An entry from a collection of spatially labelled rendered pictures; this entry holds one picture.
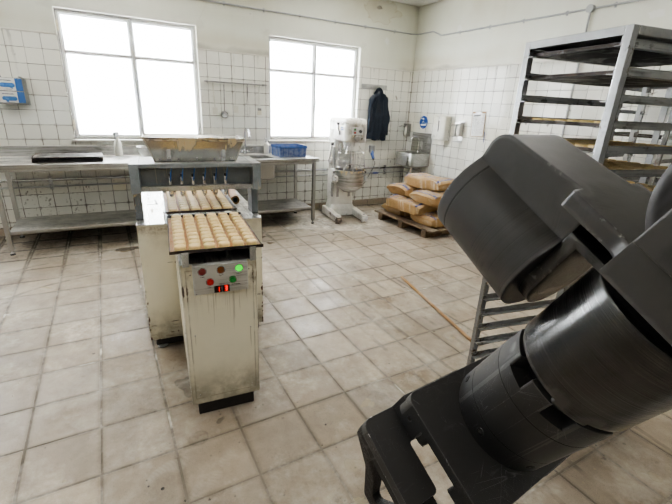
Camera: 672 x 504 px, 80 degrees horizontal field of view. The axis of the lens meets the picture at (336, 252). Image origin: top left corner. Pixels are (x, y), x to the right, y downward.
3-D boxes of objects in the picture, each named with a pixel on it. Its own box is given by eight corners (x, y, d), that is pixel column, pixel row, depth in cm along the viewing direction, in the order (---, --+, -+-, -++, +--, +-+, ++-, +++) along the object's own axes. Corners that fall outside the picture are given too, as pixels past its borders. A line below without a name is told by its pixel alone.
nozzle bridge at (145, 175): (137, 211, 253) (130, 156, 241) (250, 205, 281) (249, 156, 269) (135, 225, 225) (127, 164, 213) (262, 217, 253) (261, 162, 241)
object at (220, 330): (183, 346, 261) (170, 213, 231) (236, 336, 275) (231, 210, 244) (193, 420, 201) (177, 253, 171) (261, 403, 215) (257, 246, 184)
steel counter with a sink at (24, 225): (5, 257, 389) (-28, 125, 347) (17, 236, 446) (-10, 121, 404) (317, 223, 548) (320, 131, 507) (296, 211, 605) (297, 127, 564)
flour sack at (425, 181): (400, 184, 563) (401, 172, 557) (420, 182, 586) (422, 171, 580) (439, 194, 508) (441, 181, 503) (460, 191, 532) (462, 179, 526)
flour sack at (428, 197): (431, 208, 496) (432, 195, 491) (407, 201, 529) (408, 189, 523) (468, 203, 535) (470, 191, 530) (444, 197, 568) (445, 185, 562)
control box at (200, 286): (193, 292, 180) (191, 264, 175) (247, 285, 189) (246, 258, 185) (194, 296, 177) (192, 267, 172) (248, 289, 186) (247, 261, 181)
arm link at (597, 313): (740, 387, 12) (796, 345, 14) (570, 221, 15) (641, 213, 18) (570, 461, 16) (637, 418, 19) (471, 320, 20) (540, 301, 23)
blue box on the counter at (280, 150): (280, 157, 512) (279, 146, 507) (270, 154, 535) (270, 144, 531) (307, 156, 532) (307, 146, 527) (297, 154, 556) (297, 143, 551)
